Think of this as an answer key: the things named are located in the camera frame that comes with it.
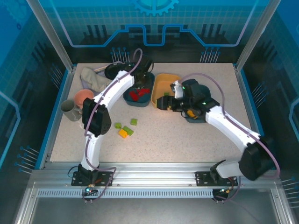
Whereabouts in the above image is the yellow rectangular container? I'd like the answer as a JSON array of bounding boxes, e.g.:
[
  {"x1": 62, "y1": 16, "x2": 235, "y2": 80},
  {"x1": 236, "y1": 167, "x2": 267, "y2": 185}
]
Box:
[{"x1": 151, "y1": 73, "x2": 182, "y2": 111}]

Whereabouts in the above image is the dark teal rectangular container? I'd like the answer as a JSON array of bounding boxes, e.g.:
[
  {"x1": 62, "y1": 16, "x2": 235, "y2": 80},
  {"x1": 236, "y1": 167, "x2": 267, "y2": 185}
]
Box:
[
  {"x1": 123, "y1": 71, "x2": 156, "y2": 108},
  {"x1": 183, "y1": 84, "x2": 214, "y2": 124}
]

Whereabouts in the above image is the black round pan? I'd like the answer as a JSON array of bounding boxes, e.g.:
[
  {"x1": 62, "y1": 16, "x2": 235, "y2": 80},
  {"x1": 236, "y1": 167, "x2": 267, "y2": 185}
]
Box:
[{"x1": 104, "y1": 63, "x2": 124, "y2": 80}]

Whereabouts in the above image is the beige cloth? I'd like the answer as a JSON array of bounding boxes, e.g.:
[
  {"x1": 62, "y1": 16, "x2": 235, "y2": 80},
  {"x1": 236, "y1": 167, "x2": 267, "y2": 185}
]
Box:
[{"x1": 80, "y1": 67, "x2": 113, "y2": 93}]

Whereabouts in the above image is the lavender tray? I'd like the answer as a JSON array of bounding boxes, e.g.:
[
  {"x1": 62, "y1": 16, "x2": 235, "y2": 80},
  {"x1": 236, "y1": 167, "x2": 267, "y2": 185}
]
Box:
[{"x1": 80, "y1": 61, "x2": 113, "y2": 94}]

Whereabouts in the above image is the pink bowl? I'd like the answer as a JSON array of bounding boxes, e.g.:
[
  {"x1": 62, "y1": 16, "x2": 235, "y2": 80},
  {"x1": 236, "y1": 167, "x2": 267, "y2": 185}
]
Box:
[{"x1": 74, "y1": 89, "x2": 94, "y2": 110}]

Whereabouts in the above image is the gray mug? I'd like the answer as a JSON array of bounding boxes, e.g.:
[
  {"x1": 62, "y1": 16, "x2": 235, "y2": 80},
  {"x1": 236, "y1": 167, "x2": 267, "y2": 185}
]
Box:
[{"x1": 60, "y1": 99, "x2": 83, "y2": 122}]

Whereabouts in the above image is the power connector with lit LED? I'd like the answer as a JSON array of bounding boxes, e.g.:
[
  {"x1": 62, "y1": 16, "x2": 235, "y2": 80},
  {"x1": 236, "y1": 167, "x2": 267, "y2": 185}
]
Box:
[
  {"x1": 218, "y1": 185, "x2": 235, "y2": 195},
  {"x1": 84, "y1": 183, "x2": 99, "y2": 196}
]

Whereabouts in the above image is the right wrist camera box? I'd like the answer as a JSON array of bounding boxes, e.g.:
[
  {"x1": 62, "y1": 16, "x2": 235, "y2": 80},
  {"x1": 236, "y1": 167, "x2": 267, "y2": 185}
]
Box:
[{"x1": 170, "y1": 81, "x2": 185, "y2": 100}]

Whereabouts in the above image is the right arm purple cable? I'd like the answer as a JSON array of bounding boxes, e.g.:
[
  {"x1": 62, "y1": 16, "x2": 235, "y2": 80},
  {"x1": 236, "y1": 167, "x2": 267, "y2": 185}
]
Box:
[{"x1": 181, "y1": 72, "x2": 281, "y2": 204}]

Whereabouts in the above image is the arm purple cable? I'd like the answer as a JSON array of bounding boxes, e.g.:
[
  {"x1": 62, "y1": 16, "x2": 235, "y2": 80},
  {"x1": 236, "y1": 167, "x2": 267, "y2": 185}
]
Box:
[
  {"x1": 83, "y1": 48, "x2": 143, "y2": 204},
  {"x1": 181, "y1": 72, "x2": 281, "y2": 204}
]

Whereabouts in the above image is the blue table side rail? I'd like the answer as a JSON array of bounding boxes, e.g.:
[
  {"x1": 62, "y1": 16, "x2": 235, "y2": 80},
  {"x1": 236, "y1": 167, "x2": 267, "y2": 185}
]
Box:
[
  {"x1": 35, "y1": 66, "x2": 73, "y2": 170},
  {"x1": 238, "y1": 66, "x2": 276, "y2": 170}
]

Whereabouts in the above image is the aluminium front rail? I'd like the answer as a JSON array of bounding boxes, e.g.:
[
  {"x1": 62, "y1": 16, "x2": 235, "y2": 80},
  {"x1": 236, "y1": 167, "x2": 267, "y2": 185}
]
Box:
[{"x1": 30, "y1": 162, "x2": 281, "y2": 190}]

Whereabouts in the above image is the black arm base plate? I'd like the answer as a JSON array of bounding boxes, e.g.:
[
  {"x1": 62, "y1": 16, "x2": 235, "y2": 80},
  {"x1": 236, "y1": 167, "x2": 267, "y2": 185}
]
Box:
[
  {"x1": 195, "y1": 171, "x2": 238, "y2": 187},
  {"x1": 71, "y1": 171, "x2": 114, "y2": 187}
]

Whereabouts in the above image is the aluminium frame post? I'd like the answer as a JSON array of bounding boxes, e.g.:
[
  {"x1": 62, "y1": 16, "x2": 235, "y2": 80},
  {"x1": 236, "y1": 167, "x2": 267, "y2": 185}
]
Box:
[
  {"x1": 235, "y1": 0, "x2": 281, "y2": 72},
  {"x1": 25, "y1": 0, "x2": 77, "y2": 72}
]

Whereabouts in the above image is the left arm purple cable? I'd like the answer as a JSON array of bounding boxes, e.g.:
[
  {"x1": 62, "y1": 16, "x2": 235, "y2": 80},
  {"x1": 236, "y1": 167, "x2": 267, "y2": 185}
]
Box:
[{"x1": 83, "y1": 48, "x2": 143, "y2": 204}]

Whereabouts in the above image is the slotted metal cable duct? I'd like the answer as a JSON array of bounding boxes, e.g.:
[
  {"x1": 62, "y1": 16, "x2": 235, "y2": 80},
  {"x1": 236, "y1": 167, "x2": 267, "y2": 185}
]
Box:
[{"x1": 36, "y1": 189, "x2": 214, "y2": 199}]

